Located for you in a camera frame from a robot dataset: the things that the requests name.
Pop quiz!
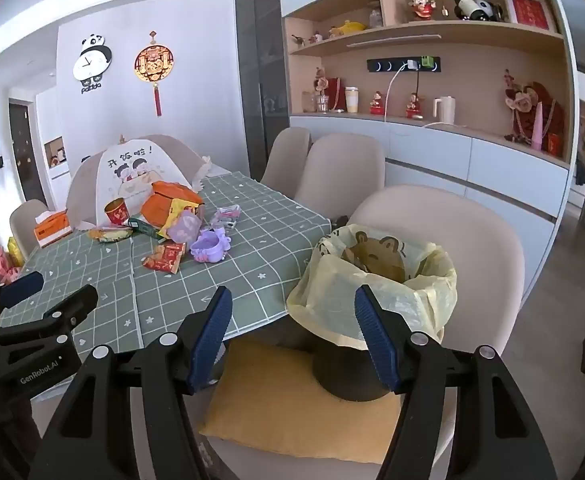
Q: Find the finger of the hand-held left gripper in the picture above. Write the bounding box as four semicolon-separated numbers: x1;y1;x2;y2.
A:
0;270;46;311
0;283;100;349

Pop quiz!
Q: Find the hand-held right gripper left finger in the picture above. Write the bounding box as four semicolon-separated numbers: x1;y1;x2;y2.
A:
40;285;234;480

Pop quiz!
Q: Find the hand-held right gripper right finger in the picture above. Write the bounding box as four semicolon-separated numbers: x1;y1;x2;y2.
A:
354;284;558;480

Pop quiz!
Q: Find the dark round trash bin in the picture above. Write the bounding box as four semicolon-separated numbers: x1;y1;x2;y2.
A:
313;332;398;403

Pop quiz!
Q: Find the yellow green snack packet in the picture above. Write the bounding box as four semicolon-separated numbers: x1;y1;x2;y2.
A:
88;226;134;244

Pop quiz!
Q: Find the red paper cup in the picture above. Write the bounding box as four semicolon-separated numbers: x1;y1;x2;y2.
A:
104;199;129;226

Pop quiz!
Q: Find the dark slim snack packet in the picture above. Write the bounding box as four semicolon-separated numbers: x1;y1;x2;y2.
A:
127;217;166;239

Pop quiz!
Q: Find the light purple snack packet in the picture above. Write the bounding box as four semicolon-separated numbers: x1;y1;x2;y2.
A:
166;210;204;243

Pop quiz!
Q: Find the pink white wipes packet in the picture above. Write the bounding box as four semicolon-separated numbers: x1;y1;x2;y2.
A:
212;206;241;234

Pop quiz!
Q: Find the yellow snack packet red label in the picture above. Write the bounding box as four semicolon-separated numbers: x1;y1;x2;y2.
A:
160;199;201;239

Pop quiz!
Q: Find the orange snack bag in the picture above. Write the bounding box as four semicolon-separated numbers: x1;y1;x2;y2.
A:
140;181;206;231

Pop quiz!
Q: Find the orange tissue box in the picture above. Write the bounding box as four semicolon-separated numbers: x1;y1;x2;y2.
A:
33;210;73;250

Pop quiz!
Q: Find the yellow seat cushion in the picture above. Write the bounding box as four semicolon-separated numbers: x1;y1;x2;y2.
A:
197;336;403;461

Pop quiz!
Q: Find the purple plastic toy container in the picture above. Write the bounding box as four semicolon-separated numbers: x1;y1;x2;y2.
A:
190;227;231;264

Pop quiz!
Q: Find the green checked tablecloth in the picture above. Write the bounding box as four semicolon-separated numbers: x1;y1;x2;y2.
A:
0;170;334;391

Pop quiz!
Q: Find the dark door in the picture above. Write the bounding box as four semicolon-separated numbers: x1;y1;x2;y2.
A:
8;100;48;208

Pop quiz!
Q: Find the printed mesh food cover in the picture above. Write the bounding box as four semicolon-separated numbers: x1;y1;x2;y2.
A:
65;134;233;226

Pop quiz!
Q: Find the white tall cabinet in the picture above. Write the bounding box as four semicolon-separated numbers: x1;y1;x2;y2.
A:
35;87;72;196

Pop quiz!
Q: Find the white sideboard cabinet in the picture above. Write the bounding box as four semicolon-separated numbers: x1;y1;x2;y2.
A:
290;115;571;241

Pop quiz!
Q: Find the white electric kettle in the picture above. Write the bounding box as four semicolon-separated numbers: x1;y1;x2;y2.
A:
433;96;458;126

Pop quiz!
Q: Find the red gift bag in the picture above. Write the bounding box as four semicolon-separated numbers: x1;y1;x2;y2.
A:
325;77;346;113

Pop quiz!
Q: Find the dark glass cabinet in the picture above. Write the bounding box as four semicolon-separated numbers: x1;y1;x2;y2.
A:
235;0;291;186

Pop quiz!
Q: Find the artificial flower decoration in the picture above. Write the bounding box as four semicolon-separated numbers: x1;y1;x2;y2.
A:
314;67;331;113

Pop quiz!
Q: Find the pink cone vase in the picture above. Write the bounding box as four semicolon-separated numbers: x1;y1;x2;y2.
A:
533;101;546;151

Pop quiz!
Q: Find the black power strip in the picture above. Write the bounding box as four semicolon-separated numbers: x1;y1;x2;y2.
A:
367;55;442;75

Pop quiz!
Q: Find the red pink flower bouquet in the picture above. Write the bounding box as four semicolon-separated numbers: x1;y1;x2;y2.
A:
503;69;559;146

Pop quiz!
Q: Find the shelf light bar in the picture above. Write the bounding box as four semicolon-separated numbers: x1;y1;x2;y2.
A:
347;35;442;47

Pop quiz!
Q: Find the wealth god figurine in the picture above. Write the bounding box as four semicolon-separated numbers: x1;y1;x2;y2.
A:
407;0;437;22

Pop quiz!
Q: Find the wine bottle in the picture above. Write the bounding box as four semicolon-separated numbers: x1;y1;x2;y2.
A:
437;0;489;21

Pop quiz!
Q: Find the red framed picture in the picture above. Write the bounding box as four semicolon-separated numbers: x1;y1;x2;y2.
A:
503;0;558;36

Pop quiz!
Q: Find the panda wall clock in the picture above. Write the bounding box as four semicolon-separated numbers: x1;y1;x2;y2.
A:
73;34;112;96

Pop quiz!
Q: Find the red round wall ornament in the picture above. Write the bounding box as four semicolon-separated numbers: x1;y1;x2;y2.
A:
133;31;176;118

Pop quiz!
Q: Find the white charger cable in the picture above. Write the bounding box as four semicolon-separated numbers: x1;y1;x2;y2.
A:
385;67;409;123

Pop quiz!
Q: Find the wooden wall shelf unit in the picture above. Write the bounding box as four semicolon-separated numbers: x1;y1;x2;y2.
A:
281;0;573;168

